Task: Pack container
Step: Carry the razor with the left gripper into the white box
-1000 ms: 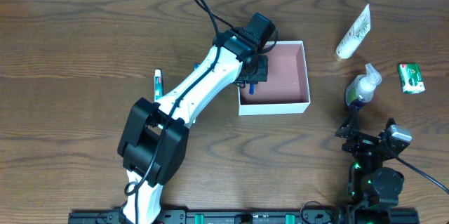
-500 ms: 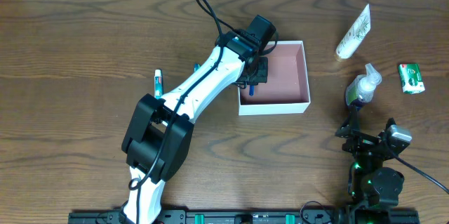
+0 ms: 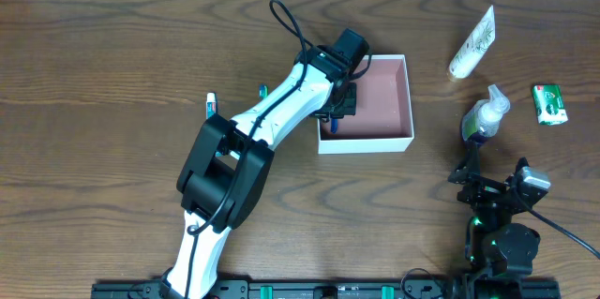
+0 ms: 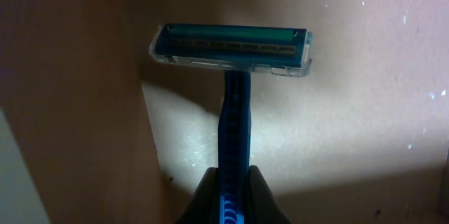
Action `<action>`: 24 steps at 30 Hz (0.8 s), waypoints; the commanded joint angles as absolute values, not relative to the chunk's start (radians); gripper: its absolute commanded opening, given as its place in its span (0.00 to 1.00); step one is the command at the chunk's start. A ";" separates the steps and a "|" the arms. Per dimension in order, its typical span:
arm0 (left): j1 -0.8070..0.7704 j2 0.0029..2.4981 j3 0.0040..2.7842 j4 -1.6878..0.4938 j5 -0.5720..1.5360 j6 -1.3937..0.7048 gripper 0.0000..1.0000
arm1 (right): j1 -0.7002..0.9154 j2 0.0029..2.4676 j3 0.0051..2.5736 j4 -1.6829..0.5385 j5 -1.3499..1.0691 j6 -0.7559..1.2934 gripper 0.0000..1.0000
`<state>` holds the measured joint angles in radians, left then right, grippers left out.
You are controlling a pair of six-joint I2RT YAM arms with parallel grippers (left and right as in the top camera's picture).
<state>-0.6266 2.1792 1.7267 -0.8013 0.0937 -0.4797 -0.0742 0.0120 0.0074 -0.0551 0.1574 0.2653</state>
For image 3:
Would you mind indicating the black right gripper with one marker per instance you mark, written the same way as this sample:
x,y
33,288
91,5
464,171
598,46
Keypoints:
x,y
484,186

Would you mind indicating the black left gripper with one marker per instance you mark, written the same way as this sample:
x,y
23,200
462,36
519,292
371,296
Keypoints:
x,y
343,105

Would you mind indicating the blue disposable razor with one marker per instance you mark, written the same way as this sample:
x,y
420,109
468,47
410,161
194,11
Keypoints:
x,y
334,126

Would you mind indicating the white box pink interior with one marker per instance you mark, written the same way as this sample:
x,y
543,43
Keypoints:
x,y
383,121

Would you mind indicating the green toothbrush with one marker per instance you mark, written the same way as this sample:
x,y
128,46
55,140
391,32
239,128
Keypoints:
x,y
263,91

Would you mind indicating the red white toothpaste tube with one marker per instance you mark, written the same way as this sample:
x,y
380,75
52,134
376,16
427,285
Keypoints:
x,y
211,104

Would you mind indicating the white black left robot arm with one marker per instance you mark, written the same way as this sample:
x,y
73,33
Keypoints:
x,y
227,167

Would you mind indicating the clear foam pump bottle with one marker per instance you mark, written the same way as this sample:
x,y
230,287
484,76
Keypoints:
x,y
482,121

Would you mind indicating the green Dettol soap box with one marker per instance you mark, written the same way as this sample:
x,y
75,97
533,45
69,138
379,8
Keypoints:
x,y
549,105

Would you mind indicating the cream leaf-print lotion tube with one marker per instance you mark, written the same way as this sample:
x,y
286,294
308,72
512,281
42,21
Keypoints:
x,y
474,48

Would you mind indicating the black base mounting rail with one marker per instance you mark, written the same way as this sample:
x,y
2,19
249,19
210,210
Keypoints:
x,y
241,289

